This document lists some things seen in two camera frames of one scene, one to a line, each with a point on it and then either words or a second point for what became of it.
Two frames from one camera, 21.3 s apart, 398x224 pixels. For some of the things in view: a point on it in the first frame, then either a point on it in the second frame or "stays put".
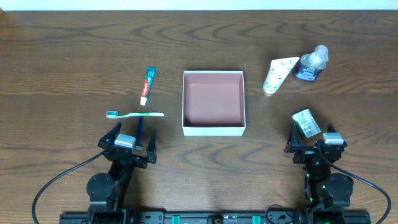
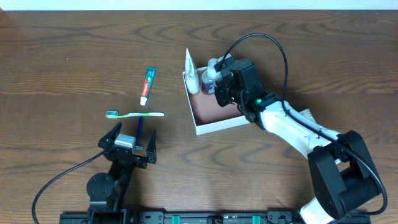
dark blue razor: [138, 147] stays put
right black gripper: [311, 150] → [222, 94]
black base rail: [211, 217] stays put
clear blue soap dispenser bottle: [311, 64] → [211, 76]
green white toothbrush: [115, 114] stays put
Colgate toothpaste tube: [150, 73] stays put
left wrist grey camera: [125, 140] stays put
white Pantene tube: [279, 70] → [191, 74]
